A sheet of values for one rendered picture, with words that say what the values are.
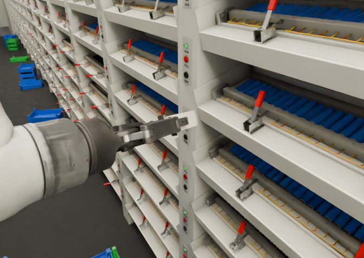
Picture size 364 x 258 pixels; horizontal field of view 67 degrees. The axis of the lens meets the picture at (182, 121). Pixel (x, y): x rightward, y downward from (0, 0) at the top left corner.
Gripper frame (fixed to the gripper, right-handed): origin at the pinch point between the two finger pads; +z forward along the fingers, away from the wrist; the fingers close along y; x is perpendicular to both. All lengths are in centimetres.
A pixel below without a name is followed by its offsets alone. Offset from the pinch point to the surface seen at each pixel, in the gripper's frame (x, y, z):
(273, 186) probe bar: -21.1, 2.3, 23.7
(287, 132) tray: -7.3, 10.4, 19.6
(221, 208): -33, -22, 31
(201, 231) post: -42, -33, 31
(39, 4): 136, -251, 84
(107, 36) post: 40, -70, 35
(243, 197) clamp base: -22.7, -3.9, 19.4
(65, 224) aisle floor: -56, -148, 24
